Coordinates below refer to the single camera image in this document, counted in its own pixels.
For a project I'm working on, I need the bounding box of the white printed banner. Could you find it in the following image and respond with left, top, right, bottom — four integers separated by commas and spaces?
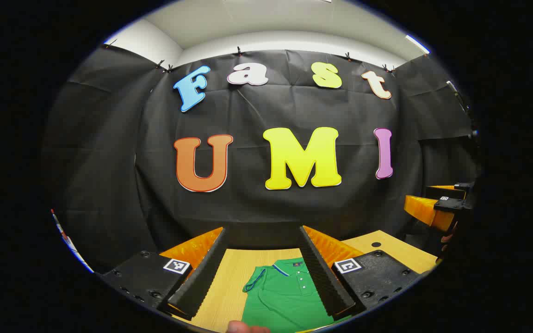
50, 209, 95, 273

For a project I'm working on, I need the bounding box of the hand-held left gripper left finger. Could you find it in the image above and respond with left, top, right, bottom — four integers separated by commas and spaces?
100, 227, 229, 321

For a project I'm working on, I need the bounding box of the row of black cloth clips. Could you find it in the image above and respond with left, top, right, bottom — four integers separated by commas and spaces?
105, 39, 397, 74

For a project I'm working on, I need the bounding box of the black backdrop cloth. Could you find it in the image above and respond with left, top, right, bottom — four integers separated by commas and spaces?
40, 44, 480, 273

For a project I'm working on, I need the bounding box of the ceiling light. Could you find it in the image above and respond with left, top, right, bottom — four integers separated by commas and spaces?
405, 34, 431, 55

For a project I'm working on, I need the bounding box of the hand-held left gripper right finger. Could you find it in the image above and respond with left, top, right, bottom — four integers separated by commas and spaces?
299, 225, 423, 321

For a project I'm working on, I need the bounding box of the green T-shirt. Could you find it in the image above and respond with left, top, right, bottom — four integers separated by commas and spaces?
241, 258, 355, 333

